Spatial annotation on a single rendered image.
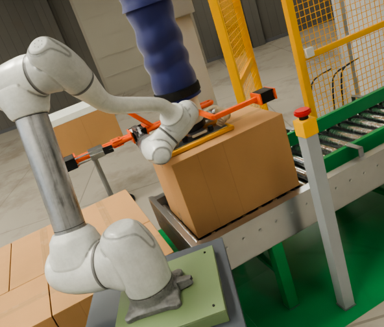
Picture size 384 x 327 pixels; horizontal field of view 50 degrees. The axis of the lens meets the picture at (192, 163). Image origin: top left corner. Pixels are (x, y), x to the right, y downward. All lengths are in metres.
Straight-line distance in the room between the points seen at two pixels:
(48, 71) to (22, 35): 9.27
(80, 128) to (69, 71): 2.36
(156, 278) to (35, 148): 0.53
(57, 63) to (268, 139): 1.11
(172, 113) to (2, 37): 9.23
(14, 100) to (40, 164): 0.20
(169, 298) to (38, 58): 0.78
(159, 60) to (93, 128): 1.84
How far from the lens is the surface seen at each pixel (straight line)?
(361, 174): 2.22
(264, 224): 1.95
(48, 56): 1.22
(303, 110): 1.69
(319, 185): 1.81
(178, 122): 1.59
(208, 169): 1.87
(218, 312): 1.20
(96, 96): 1.34
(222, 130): 1.95
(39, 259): 2.49
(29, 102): 1.31
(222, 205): 1.96
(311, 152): 1.74
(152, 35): 1.85
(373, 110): 2.95
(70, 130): 3.59
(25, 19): 10.46
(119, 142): 1.92
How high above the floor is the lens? 1.58
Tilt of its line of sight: 21 degrees down
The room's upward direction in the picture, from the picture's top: 19 degrees counter-clockwise
